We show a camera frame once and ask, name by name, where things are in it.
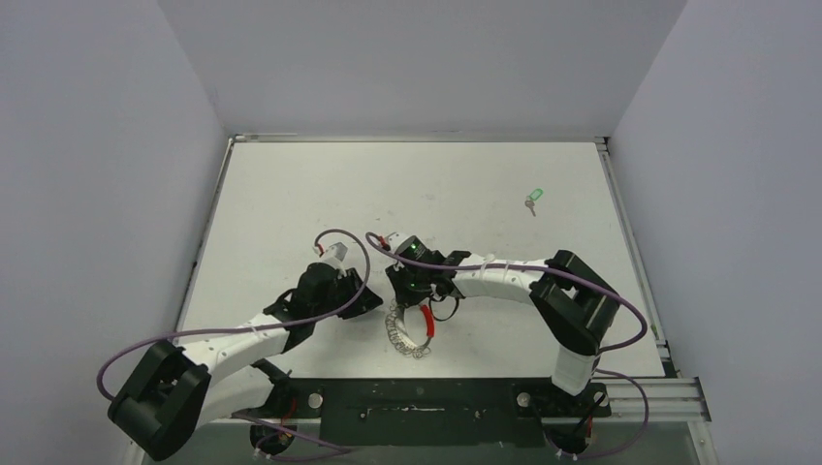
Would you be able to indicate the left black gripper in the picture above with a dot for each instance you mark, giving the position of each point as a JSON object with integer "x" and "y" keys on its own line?
{"x": 367, "y": 301}

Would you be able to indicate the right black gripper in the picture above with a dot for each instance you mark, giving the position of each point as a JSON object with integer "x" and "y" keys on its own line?
{"x": 403, "y": 293}

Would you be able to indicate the large keyring with small rings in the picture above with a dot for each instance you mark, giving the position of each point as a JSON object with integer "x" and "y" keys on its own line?
{"x": 399, "y": 335}

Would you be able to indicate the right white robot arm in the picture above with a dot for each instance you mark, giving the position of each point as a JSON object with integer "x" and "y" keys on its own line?
{"x": 563, "y": 289}

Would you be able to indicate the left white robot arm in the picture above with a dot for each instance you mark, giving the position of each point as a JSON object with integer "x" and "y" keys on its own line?
{"x": 174, "y": 390}

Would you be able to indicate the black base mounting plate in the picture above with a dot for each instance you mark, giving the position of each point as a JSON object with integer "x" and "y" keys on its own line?
{"x": 434, "y": 412}

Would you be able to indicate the key with green tag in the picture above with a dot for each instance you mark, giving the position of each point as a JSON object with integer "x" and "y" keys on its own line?
{"x": 531, "y": 199}

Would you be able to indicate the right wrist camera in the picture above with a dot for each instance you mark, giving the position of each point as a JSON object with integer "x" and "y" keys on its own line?
{"x": 395, "y": 242}

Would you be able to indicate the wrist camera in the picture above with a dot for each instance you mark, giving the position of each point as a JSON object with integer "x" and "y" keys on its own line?
{"x": 395, "y": 242}
{"x": 334, "y": 255}

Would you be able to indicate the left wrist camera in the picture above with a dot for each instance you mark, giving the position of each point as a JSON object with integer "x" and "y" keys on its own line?
{"x": 334, "y": 255}

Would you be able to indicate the aluminium frame rail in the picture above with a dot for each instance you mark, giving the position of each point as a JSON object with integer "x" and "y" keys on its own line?
{"x": 669, "y": 400}

